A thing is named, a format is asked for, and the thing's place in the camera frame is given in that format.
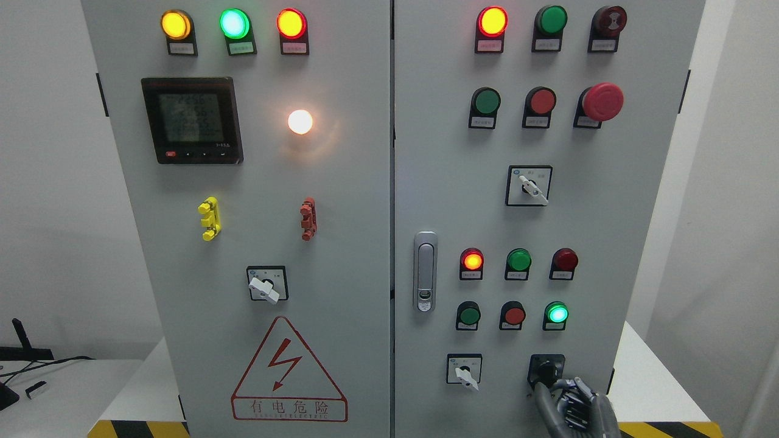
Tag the grey electrical control cabinet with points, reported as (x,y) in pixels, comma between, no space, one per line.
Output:
(391,154)

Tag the black rotary knob switch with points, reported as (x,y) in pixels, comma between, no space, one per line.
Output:
(546,369)

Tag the white lit indicator lamp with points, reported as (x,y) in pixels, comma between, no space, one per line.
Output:
(300,121)

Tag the yellow terminal connector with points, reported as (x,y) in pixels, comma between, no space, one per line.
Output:
(210,219)

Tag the green indicator light middle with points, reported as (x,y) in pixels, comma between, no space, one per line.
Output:
(517,265)

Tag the red lit indicator top right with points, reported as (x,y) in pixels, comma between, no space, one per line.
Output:
(491,26)

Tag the red emergency stop mushroom button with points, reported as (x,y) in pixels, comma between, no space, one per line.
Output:
(598,104)

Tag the red-orange indicator light left door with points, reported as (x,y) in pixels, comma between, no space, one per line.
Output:
(293,30)

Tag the yellow indicator light top left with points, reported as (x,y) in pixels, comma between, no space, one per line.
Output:
(179,32)

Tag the black digital power meter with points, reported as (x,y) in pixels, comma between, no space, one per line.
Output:
(193,120)

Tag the red push button upper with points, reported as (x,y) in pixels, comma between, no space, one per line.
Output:
(539,104)

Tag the green push button lower left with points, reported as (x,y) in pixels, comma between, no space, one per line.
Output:
(468,315)

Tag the yellow black hazard tape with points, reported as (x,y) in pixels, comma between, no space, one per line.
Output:
(138,428)
(670,429)

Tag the green push button lower right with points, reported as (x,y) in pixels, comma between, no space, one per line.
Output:
(555,316)

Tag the red indicator light middle right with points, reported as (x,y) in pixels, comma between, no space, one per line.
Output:
(563,265)

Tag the green indicator top right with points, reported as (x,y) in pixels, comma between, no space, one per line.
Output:
(549,23)

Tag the white selector switch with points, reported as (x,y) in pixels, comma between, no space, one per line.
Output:
(464,369)
(528,185)

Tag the white selector switch lower right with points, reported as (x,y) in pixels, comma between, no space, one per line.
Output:
(464,369)

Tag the white selector switch left door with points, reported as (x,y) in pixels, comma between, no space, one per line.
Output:
(267,283)

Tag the red indicator light middle left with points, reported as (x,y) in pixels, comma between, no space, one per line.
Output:
(471,264)

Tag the red indicator light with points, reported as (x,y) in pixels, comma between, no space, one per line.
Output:
(471,264)
(563,265)

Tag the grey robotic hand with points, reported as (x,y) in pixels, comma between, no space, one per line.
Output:
(570,408)

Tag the yellow black hazard tape right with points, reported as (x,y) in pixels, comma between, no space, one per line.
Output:
(670,429)

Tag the green push button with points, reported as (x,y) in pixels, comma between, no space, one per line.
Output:
(555,316)
(468,315)
(484,106)

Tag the black antenna device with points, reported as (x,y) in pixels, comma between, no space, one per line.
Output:
(26,352)

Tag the green lit indicator light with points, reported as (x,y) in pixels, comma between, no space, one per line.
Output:
(236,27)

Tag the red terminal connector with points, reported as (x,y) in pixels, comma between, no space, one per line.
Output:
(308,219)

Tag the red electric hazard warning sticker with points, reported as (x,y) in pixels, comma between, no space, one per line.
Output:
(285,381)

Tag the red push button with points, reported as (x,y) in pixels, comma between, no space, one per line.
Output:
(539,104)
(512,316)

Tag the green push button upper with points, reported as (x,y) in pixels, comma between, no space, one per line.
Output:
(484,106)

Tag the silver door handle lock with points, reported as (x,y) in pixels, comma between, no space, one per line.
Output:
(425,262)

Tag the red push button lower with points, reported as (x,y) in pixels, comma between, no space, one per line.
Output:
(512,316)

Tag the yellow black hazard tape left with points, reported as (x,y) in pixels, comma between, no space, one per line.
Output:
(138,428)

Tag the white selector switch upper right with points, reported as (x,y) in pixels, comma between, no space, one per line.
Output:
(528,185)

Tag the small white black adapter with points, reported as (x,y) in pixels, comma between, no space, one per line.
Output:
(36,389)

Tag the black monitor stand base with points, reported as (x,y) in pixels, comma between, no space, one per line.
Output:
(8,397)

